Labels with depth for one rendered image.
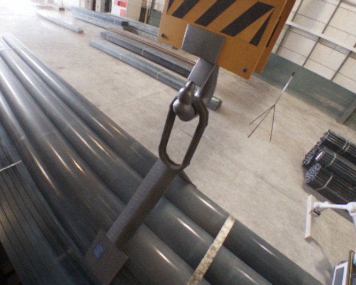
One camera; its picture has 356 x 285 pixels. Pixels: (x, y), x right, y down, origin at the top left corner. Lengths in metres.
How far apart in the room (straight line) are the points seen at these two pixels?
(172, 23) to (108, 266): 0.79
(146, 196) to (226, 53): 0.47
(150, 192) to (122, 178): 0.26
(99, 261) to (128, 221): 0.24
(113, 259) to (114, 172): 0.36
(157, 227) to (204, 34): 0.67
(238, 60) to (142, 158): 0.71
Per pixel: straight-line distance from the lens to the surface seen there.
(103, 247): 0.77
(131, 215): 0.64
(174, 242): 0.76
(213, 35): 0.34
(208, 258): 0.75
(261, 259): 0.89
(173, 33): 0.39
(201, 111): 0.41
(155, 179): 0.58
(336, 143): 4.56
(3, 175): 2.41
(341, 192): 4.48
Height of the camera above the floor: 2.12
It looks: 38 degrees down
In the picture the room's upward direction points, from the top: 18 degrees clockwise
